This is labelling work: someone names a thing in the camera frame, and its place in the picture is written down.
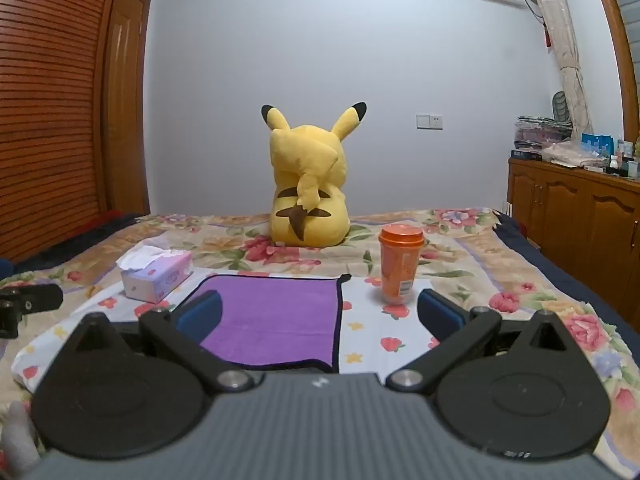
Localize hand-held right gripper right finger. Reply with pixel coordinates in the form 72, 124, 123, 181
386, 288, 576, 394

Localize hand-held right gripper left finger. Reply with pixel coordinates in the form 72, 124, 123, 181
65, 290, 256, 395

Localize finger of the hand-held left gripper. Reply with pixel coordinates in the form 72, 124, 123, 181
0, 284, 64, 339

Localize purple towel with black edge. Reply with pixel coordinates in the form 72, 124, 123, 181
177, 273, 351, 372

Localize purple and white tissue box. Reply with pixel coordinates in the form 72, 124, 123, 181
116, 246, 194, 305

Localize orange plastic cup with lid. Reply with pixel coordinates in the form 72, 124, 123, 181
378, 225, 426, 306

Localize dark cloth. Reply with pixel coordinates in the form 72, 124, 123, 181
0, 211, 143, 275

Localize white strawberry print cloth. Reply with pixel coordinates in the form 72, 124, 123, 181
11, 266, 453, 391

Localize floral bed sheet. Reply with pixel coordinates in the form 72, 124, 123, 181
0, 207, 640, 480

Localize dark blue bed cover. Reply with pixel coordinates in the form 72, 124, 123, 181
494, 209, 640, 333

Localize white fuzzy cloth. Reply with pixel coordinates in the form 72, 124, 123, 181
0, 400, 42, 480

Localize wooden cabinet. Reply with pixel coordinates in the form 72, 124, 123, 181
505, 157, 640, 307

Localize yellow plush toy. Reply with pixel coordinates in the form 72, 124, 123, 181
261, 102, 368, 249

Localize wooden louvered wardrobe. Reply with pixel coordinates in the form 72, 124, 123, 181
0, 0, 127, 266

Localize beige cloth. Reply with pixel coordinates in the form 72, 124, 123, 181
542, 140, 607, 169

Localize stack of folded cloths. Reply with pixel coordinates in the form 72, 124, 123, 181
513, 115, 574, 156

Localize wooden door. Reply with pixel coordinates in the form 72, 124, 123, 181
102, 0, 152, 216

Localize blue box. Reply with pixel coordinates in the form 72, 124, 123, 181
580, 132, 615, 161

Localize beige lace curtain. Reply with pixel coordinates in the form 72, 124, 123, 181
520, 0, 594, 137

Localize wooden window frame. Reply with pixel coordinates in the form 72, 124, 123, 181
587, 0, 640, 132

